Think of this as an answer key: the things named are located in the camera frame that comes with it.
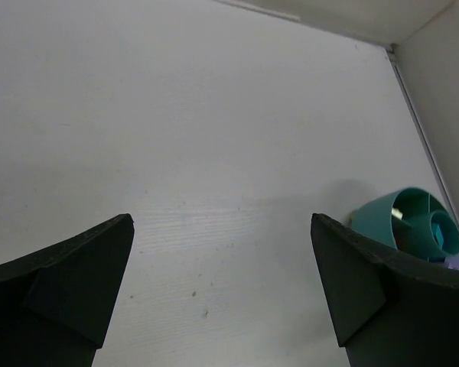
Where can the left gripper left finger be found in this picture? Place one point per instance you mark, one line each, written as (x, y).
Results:
(56, 303)

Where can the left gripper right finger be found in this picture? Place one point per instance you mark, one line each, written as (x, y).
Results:
(388, 308)

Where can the purple long lego brick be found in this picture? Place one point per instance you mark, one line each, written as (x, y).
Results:
(452, 262)

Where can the light green square lego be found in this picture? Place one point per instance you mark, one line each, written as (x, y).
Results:
(396, 213)

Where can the teal round divided container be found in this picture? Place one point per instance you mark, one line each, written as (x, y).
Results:
(426, 230)

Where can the aluminium rail right side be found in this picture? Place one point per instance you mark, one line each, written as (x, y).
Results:
(429, 77)

